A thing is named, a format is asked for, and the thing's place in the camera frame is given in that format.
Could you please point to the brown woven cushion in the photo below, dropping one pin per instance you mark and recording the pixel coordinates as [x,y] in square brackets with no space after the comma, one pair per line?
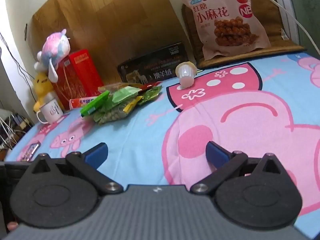
[277,30]

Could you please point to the black box with sheep picture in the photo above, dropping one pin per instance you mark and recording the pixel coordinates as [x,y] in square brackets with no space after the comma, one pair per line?
[155,65]

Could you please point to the light green snack packet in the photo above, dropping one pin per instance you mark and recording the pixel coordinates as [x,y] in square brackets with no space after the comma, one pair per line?
[124,95]

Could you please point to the pastel plush toy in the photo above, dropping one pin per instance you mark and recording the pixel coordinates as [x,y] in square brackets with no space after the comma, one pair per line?
[55,47]

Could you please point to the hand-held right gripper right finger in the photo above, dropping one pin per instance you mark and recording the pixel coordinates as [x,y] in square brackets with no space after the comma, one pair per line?
[217,154]

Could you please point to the blue cartoon pig bed sheet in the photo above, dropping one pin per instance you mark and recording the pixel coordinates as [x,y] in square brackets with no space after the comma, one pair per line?
[150,135]

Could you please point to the flat red and white box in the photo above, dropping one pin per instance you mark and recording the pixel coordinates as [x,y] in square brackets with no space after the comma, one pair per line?
[80,103]

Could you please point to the yellow duck plush toy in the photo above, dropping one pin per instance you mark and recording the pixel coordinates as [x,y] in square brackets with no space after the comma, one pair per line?
[42,85]

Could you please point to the clear jelly cup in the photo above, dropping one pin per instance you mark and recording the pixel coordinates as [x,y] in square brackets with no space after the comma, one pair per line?
[185,73]

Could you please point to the red gift box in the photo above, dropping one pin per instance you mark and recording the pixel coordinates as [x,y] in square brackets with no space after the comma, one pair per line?
[77,80]

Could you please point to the bright green snack packet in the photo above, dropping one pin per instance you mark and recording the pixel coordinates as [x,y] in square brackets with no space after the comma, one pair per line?
[95,104]

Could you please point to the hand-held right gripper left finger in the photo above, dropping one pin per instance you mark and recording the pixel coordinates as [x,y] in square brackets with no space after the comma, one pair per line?
[97,154]

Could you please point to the white enamel mug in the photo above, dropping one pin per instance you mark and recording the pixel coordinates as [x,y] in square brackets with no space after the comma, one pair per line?
[52,111]

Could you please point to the wooden headboard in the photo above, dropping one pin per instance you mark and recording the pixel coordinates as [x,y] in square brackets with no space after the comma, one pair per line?
[112,17]

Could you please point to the clear green pea packet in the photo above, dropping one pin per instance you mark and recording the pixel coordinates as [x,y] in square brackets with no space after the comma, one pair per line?
[110,115]

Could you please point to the red spicy snack packet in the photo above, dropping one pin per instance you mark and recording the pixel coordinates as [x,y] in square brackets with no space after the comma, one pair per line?
[146,87]

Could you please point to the dark green panel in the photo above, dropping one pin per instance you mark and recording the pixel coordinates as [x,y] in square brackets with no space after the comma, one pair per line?
[305,10]

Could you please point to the large pink snack bag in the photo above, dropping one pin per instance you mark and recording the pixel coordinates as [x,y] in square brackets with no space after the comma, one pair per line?
[225,17]

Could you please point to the dark green snack packet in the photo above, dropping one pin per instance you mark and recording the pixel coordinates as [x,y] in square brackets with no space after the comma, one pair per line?
[151,94]

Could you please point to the yellow snack packet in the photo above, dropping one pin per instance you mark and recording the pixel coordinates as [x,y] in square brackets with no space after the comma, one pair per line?
[131,105]

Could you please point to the smartphone in clear case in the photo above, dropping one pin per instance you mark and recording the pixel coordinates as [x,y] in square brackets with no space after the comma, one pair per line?
[28,152]

